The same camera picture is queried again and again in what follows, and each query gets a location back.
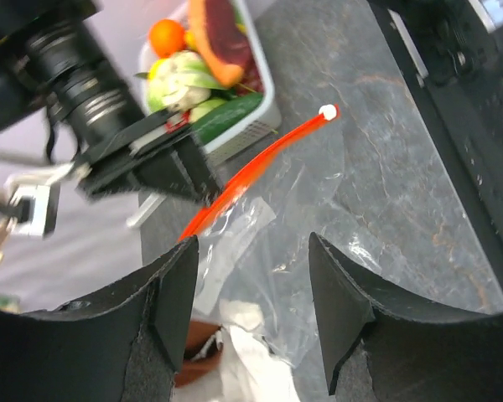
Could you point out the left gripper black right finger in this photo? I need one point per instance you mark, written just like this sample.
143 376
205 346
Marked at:
414 349

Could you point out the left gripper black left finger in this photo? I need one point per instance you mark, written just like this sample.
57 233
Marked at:
124 342

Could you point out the green cucumber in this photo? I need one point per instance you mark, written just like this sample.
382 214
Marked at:
223 116

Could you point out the yellow lemon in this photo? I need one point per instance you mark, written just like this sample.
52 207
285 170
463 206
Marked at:
190 41

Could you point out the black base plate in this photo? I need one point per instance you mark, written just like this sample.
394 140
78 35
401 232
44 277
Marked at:
453 53

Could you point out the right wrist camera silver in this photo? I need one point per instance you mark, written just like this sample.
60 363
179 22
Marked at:
29 201

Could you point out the brown cloth on hanger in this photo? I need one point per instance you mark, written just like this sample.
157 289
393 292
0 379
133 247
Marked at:
202 352

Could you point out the papaya slice orange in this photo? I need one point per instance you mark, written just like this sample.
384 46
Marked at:
221 44

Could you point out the white cloth on hanger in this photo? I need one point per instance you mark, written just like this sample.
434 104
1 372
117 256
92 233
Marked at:
248 370

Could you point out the cauliflower with green leaves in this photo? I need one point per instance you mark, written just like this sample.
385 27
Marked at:
179 83

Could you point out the orange fruit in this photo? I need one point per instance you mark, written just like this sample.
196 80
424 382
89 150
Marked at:
166 37

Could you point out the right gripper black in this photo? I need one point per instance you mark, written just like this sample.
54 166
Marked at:
50 60

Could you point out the red grapes bunch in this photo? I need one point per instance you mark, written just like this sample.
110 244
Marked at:
251 81

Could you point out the clear zip top bag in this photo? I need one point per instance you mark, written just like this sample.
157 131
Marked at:
254 242

